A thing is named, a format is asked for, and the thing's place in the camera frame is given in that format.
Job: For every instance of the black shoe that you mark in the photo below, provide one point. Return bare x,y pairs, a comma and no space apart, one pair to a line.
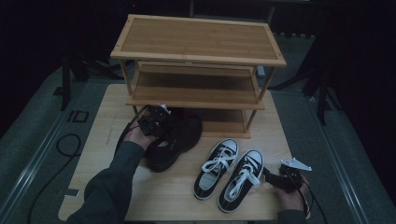
183,137
179,112

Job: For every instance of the black white sneaker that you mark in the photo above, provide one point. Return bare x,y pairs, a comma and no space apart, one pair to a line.
229,147
253,158

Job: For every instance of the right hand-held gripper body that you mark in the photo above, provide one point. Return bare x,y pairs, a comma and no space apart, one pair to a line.
291,180

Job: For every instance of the person's right hand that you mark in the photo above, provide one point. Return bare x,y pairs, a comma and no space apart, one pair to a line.
294,200

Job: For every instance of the wooden shoe rack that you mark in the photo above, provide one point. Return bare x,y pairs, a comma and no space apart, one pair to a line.
199,39

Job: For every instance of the black metal stand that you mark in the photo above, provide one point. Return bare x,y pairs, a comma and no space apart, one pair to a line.
322,102
65,87

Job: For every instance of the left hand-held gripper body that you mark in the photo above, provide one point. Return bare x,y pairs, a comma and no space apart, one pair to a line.
155,121

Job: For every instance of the metal floor rail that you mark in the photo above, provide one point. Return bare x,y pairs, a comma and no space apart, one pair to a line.
339,161
34,158

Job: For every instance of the person's left hand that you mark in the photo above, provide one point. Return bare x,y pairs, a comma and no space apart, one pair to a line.
138,137

